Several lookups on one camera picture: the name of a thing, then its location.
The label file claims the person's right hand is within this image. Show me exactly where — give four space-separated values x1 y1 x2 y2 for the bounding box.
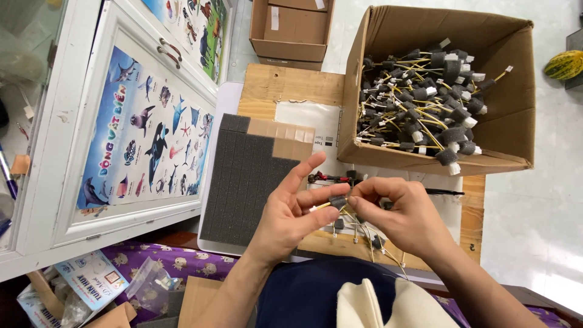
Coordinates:
347 177 450 261

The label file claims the person's left hand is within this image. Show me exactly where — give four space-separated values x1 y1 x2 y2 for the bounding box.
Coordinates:
246 152 351 267

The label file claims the foam-wrapped yellow wire connector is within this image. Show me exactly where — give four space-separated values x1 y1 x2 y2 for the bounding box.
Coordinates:
309 194 349 214

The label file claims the dark grey scored foam sheet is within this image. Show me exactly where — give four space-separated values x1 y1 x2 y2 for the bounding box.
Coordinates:
200 113 315 247

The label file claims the red black hand tool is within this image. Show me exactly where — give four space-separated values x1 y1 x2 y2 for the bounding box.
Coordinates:
307 170 366 186

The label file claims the person's navy clothing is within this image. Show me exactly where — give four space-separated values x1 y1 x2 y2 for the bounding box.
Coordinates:
255 257 439 328

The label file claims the cream folded cloth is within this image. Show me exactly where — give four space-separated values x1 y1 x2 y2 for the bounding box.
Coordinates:
336 277 461 328

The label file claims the white plastic mailer bag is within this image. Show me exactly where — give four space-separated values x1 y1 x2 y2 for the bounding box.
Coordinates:
274 101 343 161

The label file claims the purple patterned cloth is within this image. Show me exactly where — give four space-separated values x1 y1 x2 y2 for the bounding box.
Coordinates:
100 241 238 325

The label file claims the brown cardboard piece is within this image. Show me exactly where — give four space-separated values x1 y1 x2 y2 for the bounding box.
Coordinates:
177 275 224 328

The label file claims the wooden board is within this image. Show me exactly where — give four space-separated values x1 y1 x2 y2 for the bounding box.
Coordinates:
237 63 486 272

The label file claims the large open cardboard box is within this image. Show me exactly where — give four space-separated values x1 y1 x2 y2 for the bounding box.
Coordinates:
337 5 537 177

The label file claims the clear plastic bag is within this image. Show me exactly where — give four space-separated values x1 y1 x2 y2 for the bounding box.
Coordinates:
125 256 183 315

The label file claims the sea animals poster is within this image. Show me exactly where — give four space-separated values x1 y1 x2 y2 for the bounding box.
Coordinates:
75 46 215 211

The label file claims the small open cardboard box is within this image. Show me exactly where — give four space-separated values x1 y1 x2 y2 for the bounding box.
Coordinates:
249 0 336 72

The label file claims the blue white mask box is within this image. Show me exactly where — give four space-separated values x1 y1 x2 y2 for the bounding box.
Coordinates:
54 249 130 312

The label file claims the land animals poster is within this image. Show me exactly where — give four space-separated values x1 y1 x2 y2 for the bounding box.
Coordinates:
141 0 229 84

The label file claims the green yellow striped gourd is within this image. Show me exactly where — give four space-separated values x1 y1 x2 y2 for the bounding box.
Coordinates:
544 50 583 81

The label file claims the white cabinet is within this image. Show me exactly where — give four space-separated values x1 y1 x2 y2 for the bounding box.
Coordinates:
0 0 237 283

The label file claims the dark grey stand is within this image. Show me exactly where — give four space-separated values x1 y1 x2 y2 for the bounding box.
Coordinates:
565 29 583 90

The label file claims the tan tape roll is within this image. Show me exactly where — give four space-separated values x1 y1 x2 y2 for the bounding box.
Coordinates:
9 154 32 176

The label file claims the blue pen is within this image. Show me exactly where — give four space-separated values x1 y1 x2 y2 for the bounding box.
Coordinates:
0 144 19 200

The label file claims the pile of foam-wrapped wire cables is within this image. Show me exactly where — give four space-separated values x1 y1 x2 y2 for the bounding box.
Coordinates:
356 38 514 176

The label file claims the metal cabinet door handle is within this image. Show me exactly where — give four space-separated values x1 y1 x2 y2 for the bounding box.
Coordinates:
159 38 183 63
157 46 182 70

